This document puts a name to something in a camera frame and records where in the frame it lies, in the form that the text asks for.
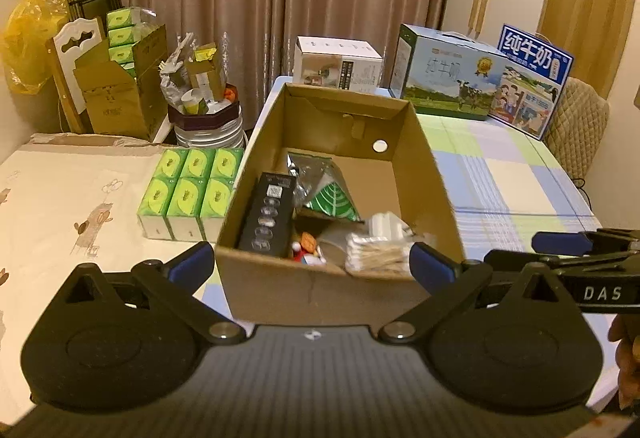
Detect green milk gift carton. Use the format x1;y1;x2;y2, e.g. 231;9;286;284
389;23;508;121

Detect wooden wall slats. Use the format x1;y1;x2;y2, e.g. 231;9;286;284
467;0;493;39

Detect stack of silver round tins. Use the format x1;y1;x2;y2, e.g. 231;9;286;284
174;115;247;152

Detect blue milk gift carton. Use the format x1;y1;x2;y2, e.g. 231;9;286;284
487;23;574;140

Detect yellow plastic bag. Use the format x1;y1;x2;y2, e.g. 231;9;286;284
0;0;71;95

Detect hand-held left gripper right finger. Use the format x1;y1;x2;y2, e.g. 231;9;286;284
377;242;581;346

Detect dark red octagonal tin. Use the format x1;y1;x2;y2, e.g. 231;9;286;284
167;82;243;133

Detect brown tissue carton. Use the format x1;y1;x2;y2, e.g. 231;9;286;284
74;24;168;139

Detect red toy figure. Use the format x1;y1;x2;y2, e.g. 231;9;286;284
291;232;328;265

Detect green tissue six-pack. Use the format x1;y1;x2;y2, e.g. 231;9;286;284
137;147;246;241

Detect white appliance box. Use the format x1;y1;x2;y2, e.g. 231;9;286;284
292;36;385;95

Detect cream printed bedsheet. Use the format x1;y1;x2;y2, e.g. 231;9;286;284
0;133;251;419

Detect black product box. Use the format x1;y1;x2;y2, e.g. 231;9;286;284
236;171;297;256

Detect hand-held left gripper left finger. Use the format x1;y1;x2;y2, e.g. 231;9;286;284
47;241;248;346

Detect white wooden chair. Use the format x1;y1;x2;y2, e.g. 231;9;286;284
47;16;108;134

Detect crumpled clear plastic wrap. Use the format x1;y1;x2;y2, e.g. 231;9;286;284
159;32;197;105

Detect plastic-wrapped green tissue stack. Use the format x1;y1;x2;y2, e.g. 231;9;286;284
106;8;166;76

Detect silver foil bag green leaf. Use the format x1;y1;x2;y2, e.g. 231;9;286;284
287;153;362;224

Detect small carton yellow-green label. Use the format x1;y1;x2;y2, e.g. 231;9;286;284
185;43;227;102

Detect clear cotton swab pack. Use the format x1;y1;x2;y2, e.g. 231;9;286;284
344;232;418;278

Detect flat cardboard sheet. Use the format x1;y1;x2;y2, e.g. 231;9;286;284
22;132;173;150

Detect person's right hand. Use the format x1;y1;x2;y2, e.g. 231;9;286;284
607;315;640;409

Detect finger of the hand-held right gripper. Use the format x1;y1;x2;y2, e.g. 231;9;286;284
532;228;640;257
484;248;640;275

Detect brown cardboard box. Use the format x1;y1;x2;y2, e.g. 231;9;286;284
215;83;466;326

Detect chair with quilted cover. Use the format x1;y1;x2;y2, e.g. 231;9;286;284
542;77;611;174

